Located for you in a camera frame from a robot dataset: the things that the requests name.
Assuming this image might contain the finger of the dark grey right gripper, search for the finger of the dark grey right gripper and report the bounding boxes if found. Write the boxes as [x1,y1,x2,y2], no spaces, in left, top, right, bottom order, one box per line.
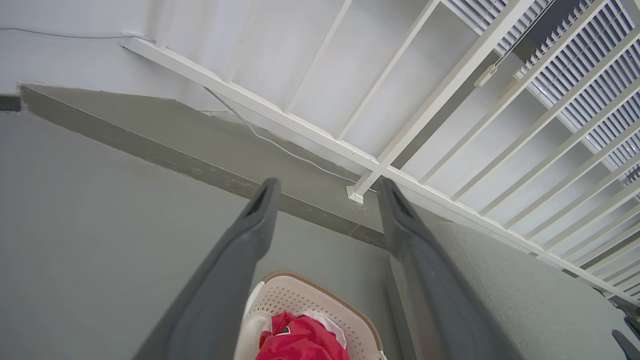
[612,329,640,360]

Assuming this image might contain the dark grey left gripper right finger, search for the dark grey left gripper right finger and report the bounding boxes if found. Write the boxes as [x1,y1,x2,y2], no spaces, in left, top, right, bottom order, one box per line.
[377,177,523,360]

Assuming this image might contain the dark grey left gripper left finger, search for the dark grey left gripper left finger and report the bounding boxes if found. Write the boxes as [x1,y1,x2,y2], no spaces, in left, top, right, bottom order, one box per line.
[132,177,282,360]

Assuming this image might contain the beige perforated plastic laundry basket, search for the beige perforated plastic laundry basket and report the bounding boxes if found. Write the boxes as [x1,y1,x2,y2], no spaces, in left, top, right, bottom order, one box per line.
[234,270,388,360]

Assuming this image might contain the red garment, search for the red garment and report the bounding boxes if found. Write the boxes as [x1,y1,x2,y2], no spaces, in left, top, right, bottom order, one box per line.
[256,312,351,360]

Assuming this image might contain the white garment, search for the white garment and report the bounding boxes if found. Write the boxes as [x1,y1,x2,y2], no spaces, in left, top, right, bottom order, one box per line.
[299,310,348,350]

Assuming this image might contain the white window blinds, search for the white window blinds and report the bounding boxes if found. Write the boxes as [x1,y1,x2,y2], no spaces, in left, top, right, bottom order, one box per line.
[442,0,640,187]

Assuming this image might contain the thin white floor cable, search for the thin white floor cable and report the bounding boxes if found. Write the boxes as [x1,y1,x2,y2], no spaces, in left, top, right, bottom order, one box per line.
[0,27,359,184]

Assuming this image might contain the white wall socket box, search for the white wall socket box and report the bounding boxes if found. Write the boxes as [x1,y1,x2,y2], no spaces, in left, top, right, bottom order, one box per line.
[120,0,640,307]

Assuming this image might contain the blind cord with white pull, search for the blind cord with white pull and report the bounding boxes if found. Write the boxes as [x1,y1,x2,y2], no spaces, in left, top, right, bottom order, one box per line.
[473,0,557,89]

